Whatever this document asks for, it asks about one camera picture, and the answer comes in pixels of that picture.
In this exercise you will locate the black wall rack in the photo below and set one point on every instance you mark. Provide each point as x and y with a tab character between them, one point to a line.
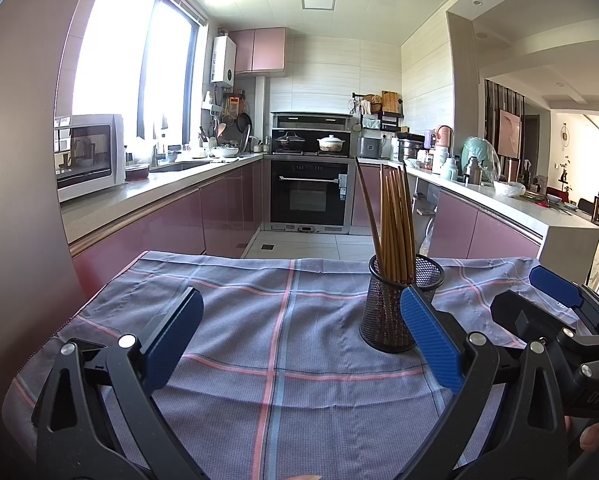
390	122

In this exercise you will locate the white microwave oven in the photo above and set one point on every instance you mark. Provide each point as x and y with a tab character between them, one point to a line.
87	157

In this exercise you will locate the bundle of wooden chopsticks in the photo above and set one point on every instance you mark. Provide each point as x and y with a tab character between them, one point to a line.
392	220

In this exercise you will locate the pink base cabinets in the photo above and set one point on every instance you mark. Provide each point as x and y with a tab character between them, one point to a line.
169	225
459	230

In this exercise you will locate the black frying pan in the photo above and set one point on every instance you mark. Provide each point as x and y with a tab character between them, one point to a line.
244	122

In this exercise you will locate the white gas water heater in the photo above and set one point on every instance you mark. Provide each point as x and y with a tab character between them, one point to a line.
223	60

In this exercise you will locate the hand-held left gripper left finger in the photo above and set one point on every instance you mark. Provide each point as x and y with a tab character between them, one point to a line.
174	340

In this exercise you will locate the integrated stove with oven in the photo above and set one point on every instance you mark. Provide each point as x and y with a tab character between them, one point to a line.
309	195

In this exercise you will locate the pink wall cabinet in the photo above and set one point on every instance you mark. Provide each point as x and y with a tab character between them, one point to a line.
259	50

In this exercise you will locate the white bowl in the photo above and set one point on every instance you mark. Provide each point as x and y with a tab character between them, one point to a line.
509	189

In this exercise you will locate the sink faucet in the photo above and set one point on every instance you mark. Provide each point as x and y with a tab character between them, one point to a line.
156	157

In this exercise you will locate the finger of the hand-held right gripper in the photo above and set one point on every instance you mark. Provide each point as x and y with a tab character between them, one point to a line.
519	315
554	285

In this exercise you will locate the person's right hand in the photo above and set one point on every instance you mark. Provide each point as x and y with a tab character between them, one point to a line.
592	437

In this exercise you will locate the dark red bowl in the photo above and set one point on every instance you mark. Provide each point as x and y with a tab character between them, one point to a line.
137	173

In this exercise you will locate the pink wall artwork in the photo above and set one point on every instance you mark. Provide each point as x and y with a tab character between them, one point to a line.
509	132

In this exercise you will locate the pink kettle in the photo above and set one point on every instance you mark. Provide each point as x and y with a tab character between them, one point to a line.
444	136

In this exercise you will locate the pale green canister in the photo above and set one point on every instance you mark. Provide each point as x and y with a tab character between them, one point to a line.
449	170

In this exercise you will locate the black mesh pen holder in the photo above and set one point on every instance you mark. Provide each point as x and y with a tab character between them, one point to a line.
384	310

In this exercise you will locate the white basin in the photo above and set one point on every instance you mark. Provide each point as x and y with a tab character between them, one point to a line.
224	152

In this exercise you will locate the wall clock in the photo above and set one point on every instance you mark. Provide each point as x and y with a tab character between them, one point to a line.
565	133

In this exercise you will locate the wooden cutting board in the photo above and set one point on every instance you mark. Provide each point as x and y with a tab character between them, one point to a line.
389	101

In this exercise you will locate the blue checked tablecloth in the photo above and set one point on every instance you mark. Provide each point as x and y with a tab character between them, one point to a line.
279	335

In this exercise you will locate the green fan in plastic cover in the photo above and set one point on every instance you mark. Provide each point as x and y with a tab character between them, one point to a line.
482	152

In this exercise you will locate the silver rice cooker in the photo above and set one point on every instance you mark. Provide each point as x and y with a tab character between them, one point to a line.
369	146

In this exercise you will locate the kitchen window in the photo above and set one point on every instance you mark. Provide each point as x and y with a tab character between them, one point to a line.
119	50

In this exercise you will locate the white casserole pot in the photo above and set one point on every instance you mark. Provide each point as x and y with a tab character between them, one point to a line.
332	143

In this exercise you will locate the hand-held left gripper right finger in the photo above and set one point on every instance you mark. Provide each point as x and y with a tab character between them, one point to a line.
429	340

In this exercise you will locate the steel thermos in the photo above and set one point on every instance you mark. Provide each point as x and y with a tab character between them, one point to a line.
472	172

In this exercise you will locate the dark steel cooker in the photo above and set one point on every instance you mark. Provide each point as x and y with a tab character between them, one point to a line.
409	150

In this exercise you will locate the black pot with glass lid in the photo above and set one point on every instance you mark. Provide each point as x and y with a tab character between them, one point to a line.
289	142

